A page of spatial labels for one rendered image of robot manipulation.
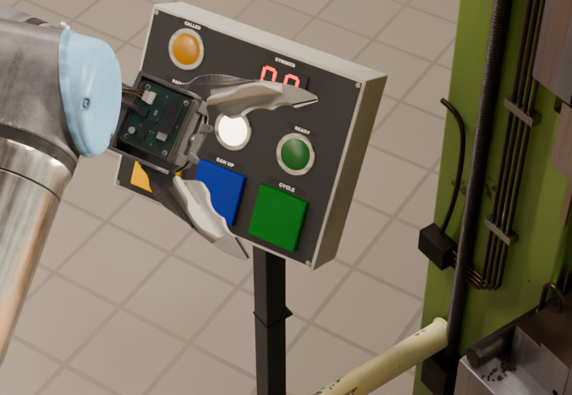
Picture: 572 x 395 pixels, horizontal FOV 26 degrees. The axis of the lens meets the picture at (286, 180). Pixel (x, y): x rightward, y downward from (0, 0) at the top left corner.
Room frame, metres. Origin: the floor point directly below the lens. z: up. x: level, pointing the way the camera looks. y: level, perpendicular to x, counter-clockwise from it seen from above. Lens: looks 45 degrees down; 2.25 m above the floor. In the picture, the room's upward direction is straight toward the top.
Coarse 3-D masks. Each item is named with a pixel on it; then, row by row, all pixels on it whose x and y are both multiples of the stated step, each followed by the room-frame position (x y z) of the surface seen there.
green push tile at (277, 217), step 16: (272, 192) 1.21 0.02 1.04; (256, 208) 1.20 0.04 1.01; (272, 208) 1.19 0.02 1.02; (288, 208) 1.19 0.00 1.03; (304, 208) 1.18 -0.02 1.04; (256, 224) 1.19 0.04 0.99; (272, 224) 1.18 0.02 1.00; (288, 224) 1.17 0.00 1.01; (272, 240) 1.17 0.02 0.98; (288, 240) 1.16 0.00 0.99
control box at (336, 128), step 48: (144, 48) 1.39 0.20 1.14; (240, 48) 1.34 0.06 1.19; (288, 48) 1.34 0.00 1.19; (336, 96) 1.26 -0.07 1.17; (240, 144) 1.26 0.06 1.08; (336, 144) 1.22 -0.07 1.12; (144, 192) 1.28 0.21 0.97; (288, 192) 1.21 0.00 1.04; (336, 192) 1.19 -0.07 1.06; (336, 240) 1.19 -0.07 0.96
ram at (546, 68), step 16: (560, 0) 1.05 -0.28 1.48; (544, 16) 1.06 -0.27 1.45; (560, 16) 1.04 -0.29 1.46; (544, 32) 1.06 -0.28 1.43; (560, 32) 1.04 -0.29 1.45; (544, 48) 1.05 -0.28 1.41; (560, 48) 1.04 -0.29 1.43; (544, 64) 1.05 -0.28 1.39; (560, 64) 1.03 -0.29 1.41; (544, 80) 1.05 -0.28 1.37; (560, 80) 1.03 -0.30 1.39; (560, 96) 1.02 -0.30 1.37
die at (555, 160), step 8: (568, 104) 1.02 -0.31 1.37; (560, 112) 1.02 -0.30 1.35; (568, 112) 1.01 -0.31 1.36; (560, 120) 1.02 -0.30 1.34; (568, 120) 1.01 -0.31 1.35; (560, 128) 1.02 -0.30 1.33; (568, 128) 1.01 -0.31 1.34; (560, 136) 1.02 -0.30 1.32; (568, 136) 1.01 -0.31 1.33; (560, 144) 1.01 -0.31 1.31; (568, 144) 1.01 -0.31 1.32; (552, 152) 1.02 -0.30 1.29; (560, 152) 1.01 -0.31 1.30; (568, 152) 1.00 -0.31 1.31; (552, 160) 1.02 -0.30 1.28; (560, 160) 1.01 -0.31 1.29; (568, 160) 1.00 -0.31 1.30; (560, 168) 1.01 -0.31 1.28; (568, 168) 1.00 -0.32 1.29; (568, 176) 1.00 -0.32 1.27
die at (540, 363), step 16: (528, 320) 1.03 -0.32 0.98; (544, 320) 1.03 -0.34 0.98; (560, 320) 1.03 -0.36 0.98; (528, 336) 1.00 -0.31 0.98; (544, 336) 1.00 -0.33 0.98; (560, 336) 0.99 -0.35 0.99; (512, 352) 1.02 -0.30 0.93; (528, 352) 1.00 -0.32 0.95; (544, 352) 0.98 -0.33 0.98; (560, 352) 0.97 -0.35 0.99; (528, 368) 0.99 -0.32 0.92; (544, 368) 0.97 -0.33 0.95; (560, 368) 0.95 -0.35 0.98; (544, 384) 0.97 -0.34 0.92; (560, 384) 0.95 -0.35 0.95
